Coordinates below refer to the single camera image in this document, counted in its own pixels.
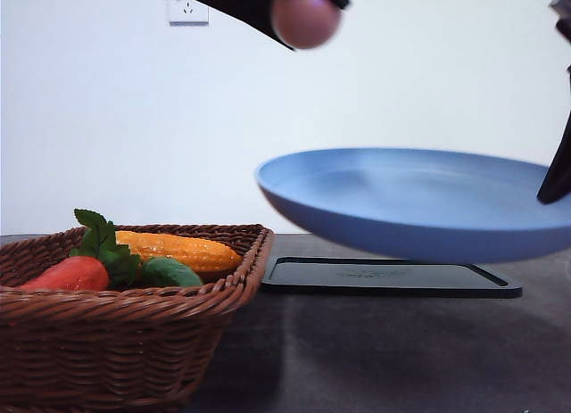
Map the black gripper finger holding plate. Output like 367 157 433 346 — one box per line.
537 65 571 203

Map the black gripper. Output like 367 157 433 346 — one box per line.
549 0 571 43

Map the brown egg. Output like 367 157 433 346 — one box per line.
272 0 343 50

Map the blue plate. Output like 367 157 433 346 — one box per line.
256 147 571 264

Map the brown wicker basket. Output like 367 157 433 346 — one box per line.
0 224 273 413

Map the black tray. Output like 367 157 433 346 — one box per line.
261 257 523 298

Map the yellow corn cob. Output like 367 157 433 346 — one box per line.
116 231 242 272

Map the green vegetable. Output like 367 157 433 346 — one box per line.
142 256 202 286

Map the orange carrot with green leaves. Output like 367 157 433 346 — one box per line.
19 210 141 291

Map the white wall socket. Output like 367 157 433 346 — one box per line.
169 0 210 27

